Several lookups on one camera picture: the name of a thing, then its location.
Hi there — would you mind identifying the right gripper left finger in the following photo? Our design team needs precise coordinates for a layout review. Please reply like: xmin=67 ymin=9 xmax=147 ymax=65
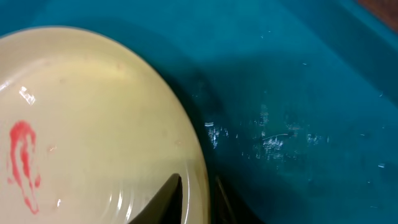
xmin=129 ymin=174 xmax=183 ymax=224

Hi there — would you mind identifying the yellow-green plate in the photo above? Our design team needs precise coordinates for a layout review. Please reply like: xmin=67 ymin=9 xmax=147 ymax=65
xmin=1 ymin=27 xmax=211 ymax=223

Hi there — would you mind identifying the teal plastic serving tray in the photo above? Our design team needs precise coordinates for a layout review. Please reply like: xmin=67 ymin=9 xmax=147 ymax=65
xmin=1 ymin=0 xmax=397 ymax=223

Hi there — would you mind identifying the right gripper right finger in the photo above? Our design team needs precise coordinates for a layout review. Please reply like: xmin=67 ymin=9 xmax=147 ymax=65
xmin=215 ymin=176 xmax=264 ymax=224

